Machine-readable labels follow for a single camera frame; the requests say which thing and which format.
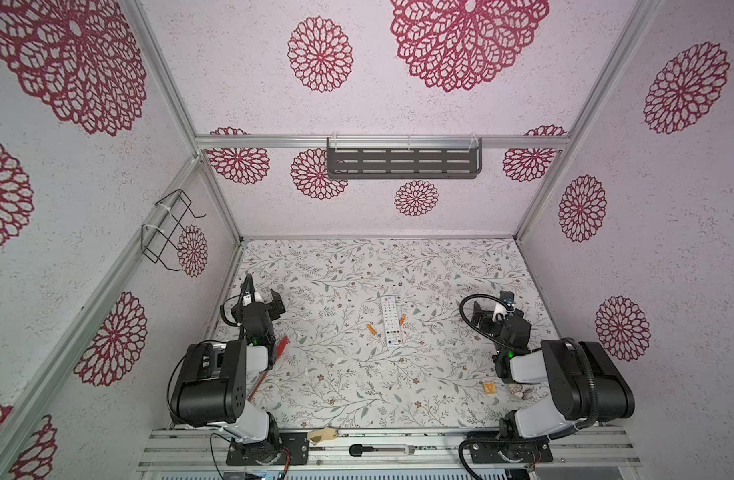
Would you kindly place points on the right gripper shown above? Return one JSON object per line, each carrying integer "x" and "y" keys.
{"x": 499, "y": 312}

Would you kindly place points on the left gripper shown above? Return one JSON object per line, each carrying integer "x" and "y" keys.
{"x": 248, "y": 303}

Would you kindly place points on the white remote control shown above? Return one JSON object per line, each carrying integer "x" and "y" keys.
{"x": 391, "y": 321}

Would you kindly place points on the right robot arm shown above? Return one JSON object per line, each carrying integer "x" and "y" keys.
{"x": 584, "y": 385}

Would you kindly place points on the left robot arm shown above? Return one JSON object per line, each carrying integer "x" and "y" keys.
{"x": 209, "y": 387}

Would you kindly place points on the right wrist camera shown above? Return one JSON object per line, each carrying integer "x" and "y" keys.
{"x": 505, "y": 305}

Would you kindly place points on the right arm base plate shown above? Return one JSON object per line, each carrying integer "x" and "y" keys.
{"x": 489, "y": 447}

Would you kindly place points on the black wire wall rack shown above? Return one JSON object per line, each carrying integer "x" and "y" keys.
{"x": 175, "y": 241}

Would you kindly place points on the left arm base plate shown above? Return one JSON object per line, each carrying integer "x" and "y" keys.
{"x": 278, "y": 450}

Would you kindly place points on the black handled tool on rail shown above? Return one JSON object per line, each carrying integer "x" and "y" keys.
{"x": 364, "y": 450}

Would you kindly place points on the grey slotted wall shelf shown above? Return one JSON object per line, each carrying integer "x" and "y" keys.
{"x": 414, "y": 161}

